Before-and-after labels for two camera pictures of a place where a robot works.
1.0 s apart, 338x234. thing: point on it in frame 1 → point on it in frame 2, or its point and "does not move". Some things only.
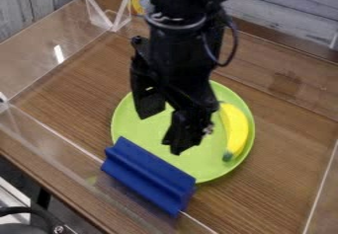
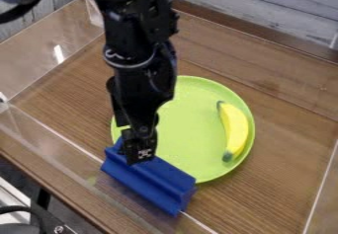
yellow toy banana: [238, 122] does not move
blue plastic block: [154, 180] does not move
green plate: [201, 162] does not move
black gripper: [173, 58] → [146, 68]
